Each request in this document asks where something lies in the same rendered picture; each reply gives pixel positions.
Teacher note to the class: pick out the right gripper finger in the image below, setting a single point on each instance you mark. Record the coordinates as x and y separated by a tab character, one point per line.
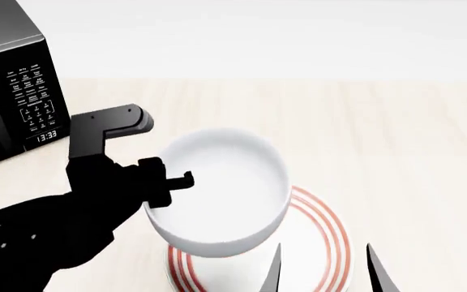
273	278
379	278

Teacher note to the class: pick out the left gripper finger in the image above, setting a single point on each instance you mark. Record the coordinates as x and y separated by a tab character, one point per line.
154	179
95	127

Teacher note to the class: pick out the white bowl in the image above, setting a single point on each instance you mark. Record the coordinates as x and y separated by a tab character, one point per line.
229	194

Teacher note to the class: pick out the white plate with red rings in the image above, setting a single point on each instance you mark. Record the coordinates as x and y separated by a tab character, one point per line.
302	258

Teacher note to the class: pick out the black microwave oven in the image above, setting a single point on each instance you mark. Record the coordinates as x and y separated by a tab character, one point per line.
14	61

